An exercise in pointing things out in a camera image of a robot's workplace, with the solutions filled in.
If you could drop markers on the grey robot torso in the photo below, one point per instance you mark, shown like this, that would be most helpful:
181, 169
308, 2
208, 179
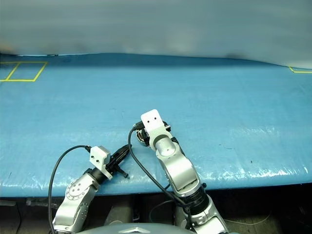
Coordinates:
139, 230

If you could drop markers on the dark rounded shape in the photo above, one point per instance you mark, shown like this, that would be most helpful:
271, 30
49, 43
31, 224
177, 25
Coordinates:
179, 217
119, 215

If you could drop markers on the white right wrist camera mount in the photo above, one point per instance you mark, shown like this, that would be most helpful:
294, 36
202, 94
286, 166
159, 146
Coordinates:
152, 119

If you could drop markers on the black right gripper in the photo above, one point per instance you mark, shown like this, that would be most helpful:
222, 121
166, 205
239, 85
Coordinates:
146, 137

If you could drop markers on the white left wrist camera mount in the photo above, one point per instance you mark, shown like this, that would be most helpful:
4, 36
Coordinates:
97, 156

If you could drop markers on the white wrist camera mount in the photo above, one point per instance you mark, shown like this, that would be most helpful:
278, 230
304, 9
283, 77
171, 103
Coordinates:
97, 156
152, 119

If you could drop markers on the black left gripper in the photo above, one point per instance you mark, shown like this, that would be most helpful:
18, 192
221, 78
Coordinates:
112, 163

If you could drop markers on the silver motor housing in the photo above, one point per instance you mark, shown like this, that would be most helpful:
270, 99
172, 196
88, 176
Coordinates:
140, 136

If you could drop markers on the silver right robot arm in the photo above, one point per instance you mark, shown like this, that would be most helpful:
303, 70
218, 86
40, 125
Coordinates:
178, 168

